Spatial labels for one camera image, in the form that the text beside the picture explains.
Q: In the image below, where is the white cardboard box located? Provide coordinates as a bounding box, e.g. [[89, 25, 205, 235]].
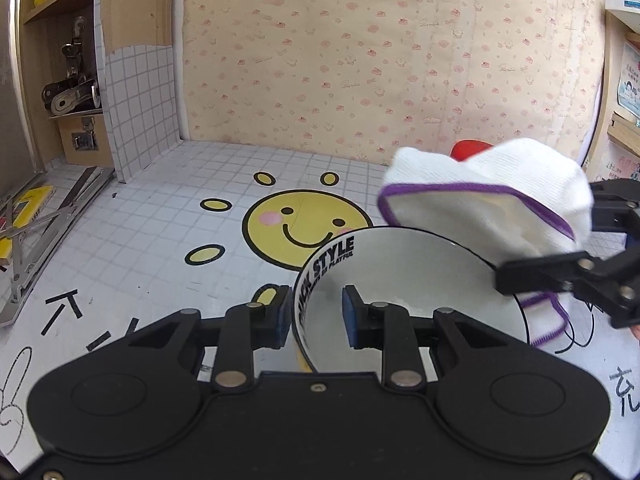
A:
[[605, 0, 640, 27]]

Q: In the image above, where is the pink cartoon paper poster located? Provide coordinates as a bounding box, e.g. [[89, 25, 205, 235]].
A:
[[597, 152, 640, 184]]

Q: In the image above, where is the wooden cabinet with tile sticker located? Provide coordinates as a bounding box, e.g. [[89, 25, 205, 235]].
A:
[[12, 0, 189, 184]]

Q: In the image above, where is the wooden wall shelf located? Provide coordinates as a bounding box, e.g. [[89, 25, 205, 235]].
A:
[[582, 0, 640, 187]]

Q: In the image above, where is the wooden box with metal latch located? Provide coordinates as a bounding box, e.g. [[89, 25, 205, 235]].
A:
[[56, 112, 115, 167]]

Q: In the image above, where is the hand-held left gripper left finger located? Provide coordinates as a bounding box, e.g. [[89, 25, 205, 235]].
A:
[[127, 285, 293, 393]]

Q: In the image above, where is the blue cartoon paper poster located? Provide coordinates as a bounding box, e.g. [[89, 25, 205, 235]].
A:
[[617, 42, 640, 122]]

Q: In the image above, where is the upright metal clip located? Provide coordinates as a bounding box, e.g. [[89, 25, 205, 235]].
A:
[[61, 16, 87, 81]]

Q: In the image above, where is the white bowl with black rim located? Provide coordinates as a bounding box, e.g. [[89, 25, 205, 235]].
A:
[[291, 226, 530, 376]]

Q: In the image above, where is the red cylindrical speaker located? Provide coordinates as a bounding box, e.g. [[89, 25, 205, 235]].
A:
[[450, 140, 494, 162]]

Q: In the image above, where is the folding metal stand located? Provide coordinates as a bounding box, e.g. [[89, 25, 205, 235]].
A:
[[0, 166, 114, 329]]

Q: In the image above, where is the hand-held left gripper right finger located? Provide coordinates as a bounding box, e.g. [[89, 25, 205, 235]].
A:
[[341, 285, 506, 392]]

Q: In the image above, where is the white cloth with purple trim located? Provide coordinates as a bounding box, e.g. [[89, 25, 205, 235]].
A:
[[377, 138, 596, 349]]

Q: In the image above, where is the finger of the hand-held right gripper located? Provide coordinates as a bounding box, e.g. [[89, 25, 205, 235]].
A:
[[588, 178, 640, 248], [495, 242, 640, 331]]

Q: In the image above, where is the lying metal clip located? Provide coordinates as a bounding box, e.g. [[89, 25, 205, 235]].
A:
[[42, 79, 104, 114]]

